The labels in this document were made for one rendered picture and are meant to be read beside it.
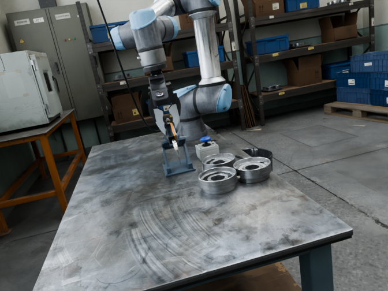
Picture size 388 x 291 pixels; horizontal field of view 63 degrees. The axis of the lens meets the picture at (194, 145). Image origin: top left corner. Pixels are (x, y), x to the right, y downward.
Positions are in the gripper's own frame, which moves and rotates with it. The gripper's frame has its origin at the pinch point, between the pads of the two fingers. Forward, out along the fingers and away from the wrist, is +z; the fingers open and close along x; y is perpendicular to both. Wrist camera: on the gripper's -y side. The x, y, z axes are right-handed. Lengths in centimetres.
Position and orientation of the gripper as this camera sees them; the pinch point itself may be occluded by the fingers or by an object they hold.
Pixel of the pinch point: (170, 130)
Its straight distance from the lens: 98.4
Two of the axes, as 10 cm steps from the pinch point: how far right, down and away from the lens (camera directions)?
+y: -1.3, -2.9, 9.5
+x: -9.7, 2.4, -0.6
